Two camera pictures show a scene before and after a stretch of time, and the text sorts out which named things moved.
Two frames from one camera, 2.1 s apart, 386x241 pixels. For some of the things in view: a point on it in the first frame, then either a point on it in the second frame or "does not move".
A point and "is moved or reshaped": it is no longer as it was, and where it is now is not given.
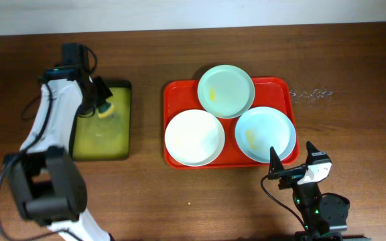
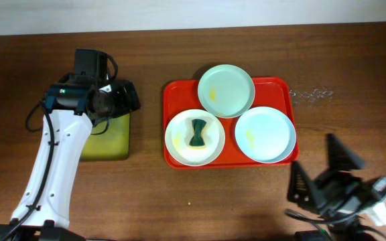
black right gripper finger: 276,167 -> 301,189
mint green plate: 226,91 does not move
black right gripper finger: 310,148 -> 339,157
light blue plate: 261,128 does not move
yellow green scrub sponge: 105,110 is moved or reshaped
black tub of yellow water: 106,138 does not move
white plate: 194,138 does not move
